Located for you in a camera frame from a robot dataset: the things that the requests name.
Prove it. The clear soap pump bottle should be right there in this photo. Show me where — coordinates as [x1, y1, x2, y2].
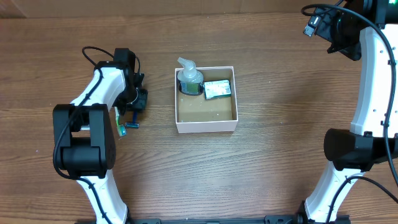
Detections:
[177, 57, 204, 96]

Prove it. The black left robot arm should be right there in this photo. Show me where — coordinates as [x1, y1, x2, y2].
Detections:
[52, 48, 148, 223]

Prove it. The blue disposable razor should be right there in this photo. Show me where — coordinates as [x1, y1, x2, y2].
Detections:
[125, 112, 139, 129]

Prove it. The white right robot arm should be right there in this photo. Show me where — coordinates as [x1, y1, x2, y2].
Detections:
[289, 0, 397, 223]

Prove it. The green white toothbrush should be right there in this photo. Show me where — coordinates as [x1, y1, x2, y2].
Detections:
[114, 106, 127, 137]

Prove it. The green soap bar package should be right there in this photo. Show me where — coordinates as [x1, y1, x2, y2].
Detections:
[204, 80, 231, 100]

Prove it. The white cardboard box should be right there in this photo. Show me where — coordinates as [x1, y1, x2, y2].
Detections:
[174, 67, 239, 134]

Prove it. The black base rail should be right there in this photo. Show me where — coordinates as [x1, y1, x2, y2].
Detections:
[124, 214, 351, 224]

